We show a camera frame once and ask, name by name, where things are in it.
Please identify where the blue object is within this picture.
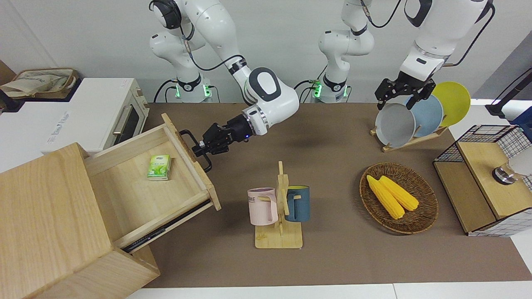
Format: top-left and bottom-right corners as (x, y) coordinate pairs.
(512, 107), (532, 138)

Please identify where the brown table mat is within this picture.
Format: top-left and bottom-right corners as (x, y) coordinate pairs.
(141, 103), (532, 289)

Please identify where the wooden drawer with black handle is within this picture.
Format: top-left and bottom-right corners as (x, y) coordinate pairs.
(84, 113), (222, 252)

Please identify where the brown wicker basket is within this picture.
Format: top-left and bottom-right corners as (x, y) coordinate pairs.
(359, 162), (439, 235)

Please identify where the wooden plate rack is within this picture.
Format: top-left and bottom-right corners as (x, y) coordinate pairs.
(369, 125), (450, 153)

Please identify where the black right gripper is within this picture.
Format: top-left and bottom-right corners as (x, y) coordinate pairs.
(193, 114), (253, 158)

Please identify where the pink mug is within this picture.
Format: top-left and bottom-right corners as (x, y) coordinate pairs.
(247, 187), (279, 226)

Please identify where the black base cable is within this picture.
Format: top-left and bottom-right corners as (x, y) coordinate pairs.
(293, 64), (329, 104)
(153, 79), (180, 104)

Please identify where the dark blue mug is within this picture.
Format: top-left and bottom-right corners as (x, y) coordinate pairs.
(285, 185), (311, 223)

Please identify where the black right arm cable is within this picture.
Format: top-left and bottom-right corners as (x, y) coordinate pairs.
(179, 23), (246, 72)

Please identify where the wooden mug rack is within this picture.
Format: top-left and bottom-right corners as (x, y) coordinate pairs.
(254, 161), (303, 250)

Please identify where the white toaster oven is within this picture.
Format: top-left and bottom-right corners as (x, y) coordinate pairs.
(42, 78), (150, 155)

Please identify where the black right base cable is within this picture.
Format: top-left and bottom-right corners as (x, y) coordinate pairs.
(153, 79), (180, 104)

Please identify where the wire grid wooden shelf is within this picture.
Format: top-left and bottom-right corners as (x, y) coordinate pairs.
(433, 124), (532, 238)

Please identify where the beige cloth bag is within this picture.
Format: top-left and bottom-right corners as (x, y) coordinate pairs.
(0, 70), (74, 99)

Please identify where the black left arm shoulder cable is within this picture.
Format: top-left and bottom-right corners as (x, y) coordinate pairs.
(361, 0), (402, 29)

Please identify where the light blue plate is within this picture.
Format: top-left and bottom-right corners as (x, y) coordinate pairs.
(405, 94), (445, 138)

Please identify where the white cylindrical grinder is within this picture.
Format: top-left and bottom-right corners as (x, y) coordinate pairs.
(492, 149), (532, 186)

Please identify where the green tissue pack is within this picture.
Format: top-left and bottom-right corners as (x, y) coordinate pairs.
(146, 154), (172, 181)

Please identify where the black left base cable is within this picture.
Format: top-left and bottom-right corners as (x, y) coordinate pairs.
(293, 64), (329, 104)

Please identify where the yellow corn cob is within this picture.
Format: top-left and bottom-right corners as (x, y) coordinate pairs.
(379, 175), (420, 212)
(366, 174), (406, 220)

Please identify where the yellow plate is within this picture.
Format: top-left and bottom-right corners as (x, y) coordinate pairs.
(431, 81), (472, 127)

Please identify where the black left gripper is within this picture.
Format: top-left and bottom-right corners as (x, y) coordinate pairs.
(375, 71), (436, 111)

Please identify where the light wooden cabinet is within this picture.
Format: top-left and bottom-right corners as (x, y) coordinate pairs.
(0, 142), (161, 299)

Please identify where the grey plate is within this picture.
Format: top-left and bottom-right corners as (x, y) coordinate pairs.
(375, 103), (416, 148)

